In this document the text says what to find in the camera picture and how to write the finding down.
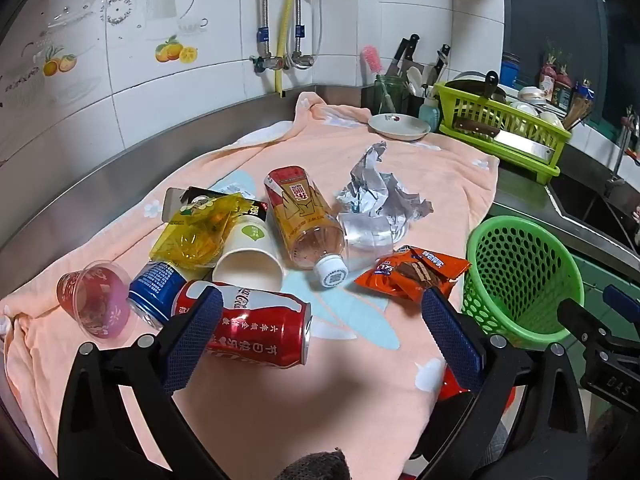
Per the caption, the black knife block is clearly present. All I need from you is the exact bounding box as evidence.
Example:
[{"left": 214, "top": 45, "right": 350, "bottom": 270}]
[{"left": 361, "top": 82, "right": 436, "bottom": 116}]

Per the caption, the pink clear plastic cup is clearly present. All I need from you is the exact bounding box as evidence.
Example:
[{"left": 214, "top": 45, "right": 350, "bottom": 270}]
[{"left": 56, "top": 259, "right": 132, "bottom": 339}]

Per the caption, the red cola can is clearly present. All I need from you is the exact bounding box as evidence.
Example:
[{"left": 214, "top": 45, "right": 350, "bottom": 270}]
[{"left": 172, "top": 280, "right": 313, "bottom": 370}]

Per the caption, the green dish rack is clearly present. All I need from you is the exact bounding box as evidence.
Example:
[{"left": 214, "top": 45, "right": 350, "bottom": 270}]
[{"left": 432, "top": 81, "right": 573, "bottom": 177}]

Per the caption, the peach flower print towel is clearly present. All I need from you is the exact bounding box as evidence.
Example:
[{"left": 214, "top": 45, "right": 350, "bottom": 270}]
[{"left": 0, "top": 91, "right": 501, "bottom": 476}]

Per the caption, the blue drink can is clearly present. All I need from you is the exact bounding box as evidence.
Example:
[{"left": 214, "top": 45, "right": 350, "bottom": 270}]
[{"left": 127, "top": 260, "right": 188, "bottom": 331}]

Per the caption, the orange snack packet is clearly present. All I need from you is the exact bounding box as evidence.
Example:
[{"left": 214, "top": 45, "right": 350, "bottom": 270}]
[
  {"left": 354, "top": 252, "right": 426, "bottom": 302},
  {"left": 395, "top": 245, "right": 472, "bottom": 298}
]

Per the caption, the black handle knife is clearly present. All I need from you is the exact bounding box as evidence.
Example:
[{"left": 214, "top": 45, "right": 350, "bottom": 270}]
[
  {"left": 392, "top": 34, "right": 421, "bottom": 78},
  {"left": 434, "top": 44, "right": 452, "bottom": 86}
]

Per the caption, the white plate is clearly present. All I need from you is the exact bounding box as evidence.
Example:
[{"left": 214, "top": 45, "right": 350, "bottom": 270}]
[{"left": 368, "top": 113, "right": 432, "bottom": 142}]

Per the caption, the dark carton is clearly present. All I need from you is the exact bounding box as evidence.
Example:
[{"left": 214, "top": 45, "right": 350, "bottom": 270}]
[{"left": 161, "top": 186, "right": 269, "bottom": 223}]

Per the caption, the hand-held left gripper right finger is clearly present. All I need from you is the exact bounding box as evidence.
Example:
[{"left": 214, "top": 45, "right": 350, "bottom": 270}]
[{"left": 421, "top": 287, "right": 588, "bottom": 480}]

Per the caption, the teal bottle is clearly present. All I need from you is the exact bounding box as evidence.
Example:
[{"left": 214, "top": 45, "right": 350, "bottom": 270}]
[{"left": 419, "top": 95, "right": 441, "bottom": 133}]

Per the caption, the blue container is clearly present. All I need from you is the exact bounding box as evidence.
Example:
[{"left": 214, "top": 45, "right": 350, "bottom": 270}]
[{"left": 501, "top": 52, "right": 523, "bottom": 88}]

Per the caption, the yellow plastic package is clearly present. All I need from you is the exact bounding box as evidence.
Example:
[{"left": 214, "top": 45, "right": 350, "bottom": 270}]
[{"left": 150, "top": 195, "right": 256, "bottom": 268}]

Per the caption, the green cabinet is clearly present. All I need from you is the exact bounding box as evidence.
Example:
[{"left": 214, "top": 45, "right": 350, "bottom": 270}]
[{"left": 570, "top": 252, "right": 640, "bottom": 311}]

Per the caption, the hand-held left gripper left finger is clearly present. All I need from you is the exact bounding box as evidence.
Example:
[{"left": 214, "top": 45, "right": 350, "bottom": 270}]
[{"left": 57, "top": 284, "right": 226, "bottom": 480}]

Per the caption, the silver foil wrapper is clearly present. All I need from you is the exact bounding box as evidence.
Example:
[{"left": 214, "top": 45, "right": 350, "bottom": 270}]
[{"left": 336, "top": 141, "right": 435, "bottom": 226}]

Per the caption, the steel faucet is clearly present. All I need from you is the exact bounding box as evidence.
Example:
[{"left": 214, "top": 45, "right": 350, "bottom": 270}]
[{"left": 607, "top": 105, "right": 640, "bottom": 181}]

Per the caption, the yellow red label plastic bottle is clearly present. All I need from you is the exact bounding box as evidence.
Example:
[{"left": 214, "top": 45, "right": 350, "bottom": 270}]
[{"left": 264, "top": 165, "right": 348, "bottom": 289}]

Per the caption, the pink bottle brush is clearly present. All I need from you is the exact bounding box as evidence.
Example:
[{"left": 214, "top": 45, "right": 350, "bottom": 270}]
[{"left": 361, "top": 45, "right": 396, "bottom": 111}]

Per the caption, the bundle of chopsticks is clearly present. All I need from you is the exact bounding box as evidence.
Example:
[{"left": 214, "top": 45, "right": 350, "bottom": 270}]
[{"left": 562, "top": 95, "right": 593, "bottom": 131}]

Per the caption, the steel braided hose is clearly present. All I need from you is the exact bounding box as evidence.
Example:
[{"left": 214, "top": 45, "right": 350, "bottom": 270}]
[
  {"left": 250, "top": 0, "right": 286, "bottom": 75},
  {"left": 287, "top": 0, "right": 316, "bottom": 70}
]

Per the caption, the green glass jar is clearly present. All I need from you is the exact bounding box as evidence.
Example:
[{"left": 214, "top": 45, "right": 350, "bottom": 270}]
[{"left": 375, "top": 74, "right": 406, "bottom": 113}]

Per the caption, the black pan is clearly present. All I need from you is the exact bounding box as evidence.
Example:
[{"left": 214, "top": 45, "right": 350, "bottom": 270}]
[{"left": 445, "top": 71, "right": 508, "bottom": 103}]

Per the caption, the wooden handle cleaver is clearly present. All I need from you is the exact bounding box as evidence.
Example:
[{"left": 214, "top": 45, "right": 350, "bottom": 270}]
[{"left": 452, "top": 117, "right": 557, "bottom": 166}]

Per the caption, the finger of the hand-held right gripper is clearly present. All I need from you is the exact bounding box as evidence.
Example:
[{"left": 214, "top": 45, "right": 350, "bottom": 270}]
[
  {"left": 556, "top": 299, "right": 621, "bottom": 348},
  {"left": 602, "top": 285, "right": 640, "bottom": 318}
]

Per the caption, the yellow gas hose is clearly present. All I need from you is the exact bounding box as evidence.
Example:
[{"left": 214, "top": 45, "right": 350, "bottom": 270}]
[{"left": 274, "top": 0, "right": 307, "bottom": 96}]

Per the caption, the person's left leg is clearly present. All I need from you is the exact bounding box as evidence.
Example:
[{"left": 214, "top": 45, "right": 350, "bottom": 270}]
[{"left": 279, "top": 451, "right": 351, "bottom": 480}]

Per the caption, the green plastic basket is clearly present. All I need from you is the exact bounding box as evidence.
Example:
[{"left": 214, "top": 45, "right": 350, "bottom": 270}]
[{"left": 461, "top": 216, "right": 585, "bottom": 350}]

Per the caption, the white paper cup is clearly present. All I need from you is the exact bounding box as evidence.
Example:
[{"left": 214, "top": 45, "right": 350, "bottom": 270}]
[{"left": 211, "top": 212, "right": 285, "bottom": 293}]

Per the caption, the steel sink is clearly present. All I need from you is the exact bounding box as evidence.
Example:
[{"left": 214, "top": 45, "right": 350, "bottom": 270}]
[{"left": 547, "top": 175, "right": 640, "bottom": 253}]

